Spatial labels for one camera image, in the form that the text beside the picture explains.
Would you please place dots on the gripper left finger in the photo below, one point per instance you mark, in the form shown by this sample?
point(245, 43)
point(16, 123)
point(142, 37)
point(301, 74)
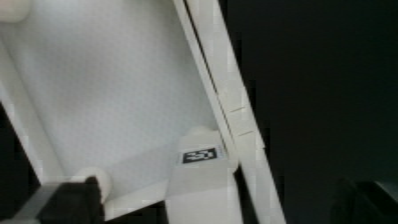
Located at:
point(62, 204)

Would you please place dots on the white desk top tray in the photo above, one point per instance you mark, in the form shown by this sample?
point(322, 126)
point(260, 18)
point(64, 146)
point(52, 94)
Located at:
point(105, 92)

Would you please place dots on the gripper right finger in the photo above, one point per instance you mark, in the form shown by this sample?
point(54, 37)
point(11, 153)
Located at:
point(365, 202)

